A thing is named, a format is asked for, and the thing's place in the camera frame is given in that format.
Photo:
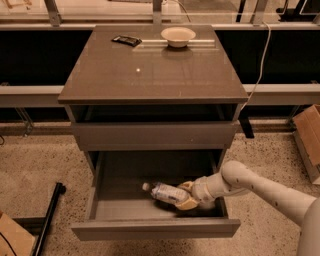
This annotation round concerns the open grey middle drawer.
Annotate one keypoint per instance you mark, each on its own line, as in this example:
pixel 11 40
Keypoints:
pixel 119 209

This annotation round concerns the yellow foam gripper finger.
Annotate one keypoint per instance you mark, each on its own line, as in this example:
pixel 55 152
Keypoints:
pixel 187 186
pixel 188 204

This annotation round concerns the black snack packet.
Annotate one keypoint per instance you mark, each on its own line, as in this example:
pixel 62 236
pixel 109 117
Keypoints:
pixel 127 40

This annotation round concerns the metal railing beam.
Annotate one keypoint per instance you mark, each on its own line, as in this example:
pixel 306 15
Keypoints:
pixel 262 94

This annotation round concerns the cardboard box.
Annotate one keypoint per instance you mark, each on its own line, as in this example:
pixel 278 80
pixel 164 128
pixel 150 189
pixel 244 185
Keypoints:
pixel 307 137
pixel 14 240

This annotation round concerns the cardboard box bottom left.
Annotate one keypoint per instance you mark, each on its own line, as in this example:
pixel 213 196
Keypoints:
pixel 14 240

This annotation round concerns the white paper bowl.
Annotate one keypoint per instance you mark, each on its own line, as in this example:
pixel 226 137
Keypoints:
pixel 178 37

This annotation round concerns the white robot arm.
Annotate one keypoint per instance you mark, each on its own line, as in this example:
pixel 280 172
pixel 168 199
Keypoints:
pixel 235 177

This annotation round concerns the clear plastic water bottle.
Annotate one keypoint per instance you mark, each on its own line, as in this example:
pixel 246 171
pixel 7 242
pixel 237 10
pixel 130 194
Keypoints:
pixel 166 193

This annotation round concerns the grey drawer cabinet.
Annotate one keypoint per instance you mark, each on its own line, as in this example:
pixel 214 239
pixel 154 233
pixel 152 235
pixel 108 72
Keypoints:
pixel 152 82

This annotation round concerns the grey top drawer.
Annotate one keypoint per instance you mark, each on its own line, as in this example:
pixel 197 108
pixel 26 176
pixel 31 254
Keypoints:
pixel 153 136

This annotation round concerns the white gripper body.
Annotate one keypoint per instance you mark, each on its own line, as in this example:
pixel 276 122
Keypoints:
pixel 200 190

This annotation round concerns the cardboard box right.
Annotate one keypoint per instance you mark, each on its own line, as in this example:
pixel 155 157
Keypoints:
pixel 307 137

